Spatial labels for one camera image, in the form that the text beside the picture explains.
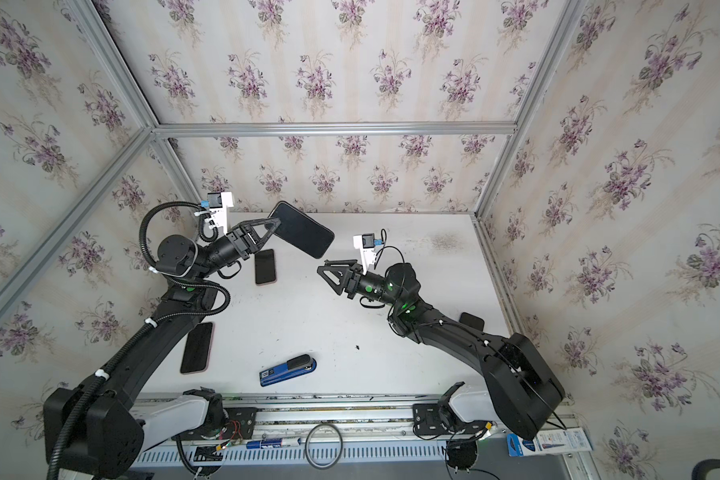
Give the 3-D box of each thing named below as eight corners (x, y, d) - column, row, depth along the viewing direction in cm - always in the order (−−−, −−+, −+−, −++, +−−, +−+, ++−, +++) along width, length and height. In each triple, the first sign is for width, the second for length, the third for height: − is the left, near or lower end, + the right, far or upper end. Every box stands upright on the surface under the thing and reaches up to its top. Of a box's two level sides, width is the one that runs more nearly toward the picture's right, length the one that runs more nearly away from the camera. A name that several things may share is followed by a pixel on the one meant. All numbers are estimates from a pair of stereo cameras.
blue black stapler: (264, 388, 80) (259, 383, 77) (262, 374, 83) (258, 368, 79) (317, 369, 84) (316, 364, 80) (314, 357, 86) (313, 351, 82)
